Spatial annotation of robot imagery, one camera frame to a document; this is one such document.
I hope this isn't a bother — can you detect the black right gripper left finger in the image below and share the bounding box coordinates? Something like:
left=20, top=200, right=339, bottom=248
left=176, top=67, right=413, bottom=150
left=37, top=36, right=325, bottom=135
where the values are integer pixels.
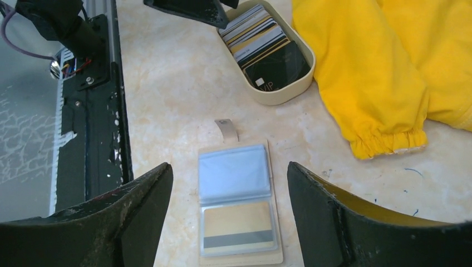
left=1, top=163, right=173, bottom=266

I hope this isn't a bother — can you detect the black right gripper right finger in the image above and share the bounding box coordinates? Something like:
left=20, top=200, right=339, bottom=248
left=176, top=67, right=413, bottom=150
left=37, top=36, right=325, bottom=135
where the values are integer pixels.
left=287, top=162, right=471, bottom=266

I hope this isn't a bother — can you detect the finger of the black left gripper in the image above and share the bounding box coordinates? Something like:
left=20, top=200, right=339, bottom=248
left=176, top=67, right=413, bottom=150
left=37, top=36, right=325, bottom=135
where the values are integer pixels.
left=143, top=0, right=230, bottom=29

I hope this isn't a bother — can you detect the gold credit card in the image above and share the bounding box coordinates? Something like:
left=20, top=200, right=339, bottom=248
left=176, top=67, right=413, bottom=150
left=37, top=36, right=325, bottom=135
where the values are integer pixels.
left=202, top=201, right=277, bottom=255

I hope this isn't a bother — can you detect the beige card holder wallet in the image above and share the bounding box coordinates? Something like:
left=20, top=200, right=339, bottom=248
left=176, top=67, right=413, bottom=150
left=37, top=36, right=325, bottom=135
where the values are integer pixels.
left=198, top=119, right=284, bottom=266

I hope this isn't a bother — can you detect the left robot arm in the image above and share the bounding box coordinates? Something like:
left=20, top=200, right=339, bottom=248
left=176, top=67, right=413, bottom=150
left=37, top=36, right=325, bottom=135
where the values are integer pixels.
left=14, top=0, right=239, bottom=58

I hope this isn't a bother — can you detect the stack of cards in tray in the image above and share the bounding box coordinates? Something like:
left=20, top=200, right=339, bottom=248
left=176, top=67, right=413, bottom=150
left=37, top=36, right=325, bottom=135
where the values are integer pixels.
left=218, top=4, right=289, bottom=68

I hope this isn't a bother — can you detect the black VIP front card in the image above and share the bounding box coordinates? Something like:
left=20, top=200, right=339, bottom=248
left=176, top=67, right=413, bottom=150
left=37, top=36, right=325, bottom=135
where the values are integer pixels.
left=243, top=41, right=311, bottom=92

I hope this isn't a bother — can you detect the yellow jacket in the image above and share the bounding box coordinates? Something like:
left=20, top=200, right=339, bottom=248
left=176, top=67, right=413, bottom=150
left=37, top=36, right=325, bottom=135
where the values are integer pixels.
left=292, top=1, right=471, bottom=160

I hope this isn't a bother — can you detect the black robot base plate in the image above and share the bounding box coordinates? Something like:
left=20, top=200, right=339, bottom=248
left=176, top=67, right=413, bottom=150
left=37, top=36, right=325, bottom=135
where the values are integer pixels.
left=50, top=1, right=134, bottom=213

